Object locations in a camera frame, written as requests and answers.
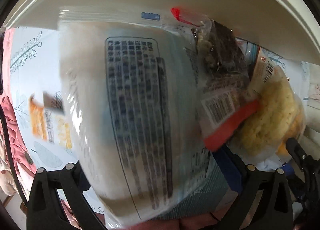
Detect leaf-patterned tablecloth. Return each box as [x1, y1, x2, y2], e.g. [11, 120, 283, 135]
[8, 26, 311, 220]

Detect red-edged clear dark snack packet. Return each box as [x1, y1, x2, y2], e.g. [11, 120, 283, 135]
[170, 7, 259, 152]

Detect light blue snack bag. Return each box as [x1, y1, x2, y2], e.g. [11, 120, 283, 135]
[58, 7, 210, 228]

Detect pink garment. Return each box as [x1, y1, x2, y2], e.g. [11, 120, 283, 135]
[1, 28, 36, 178]

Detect floral white curtain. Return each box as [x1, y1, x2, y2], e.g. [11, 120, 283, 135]
[302, 62, 319, 152]

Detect orange white oat bar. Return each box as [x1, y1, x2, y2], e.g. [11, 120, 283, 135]
[29, 92, 72, 150]

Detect white red-striped snack packet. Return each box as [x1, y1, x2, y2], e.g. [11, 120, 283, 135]
[250, 48, 276, 93]

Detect white plastic organizer tray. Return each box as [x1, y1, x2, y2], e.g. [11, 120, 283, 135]
[1, 0, 319, 64]

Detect black cable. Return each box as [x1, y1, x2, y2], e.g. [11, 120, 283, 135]
[0, 106, 29, 208]

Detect clear bag rice crackers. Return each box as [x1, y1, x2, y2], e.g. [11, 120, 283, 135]
[229, 66, 305, 161]

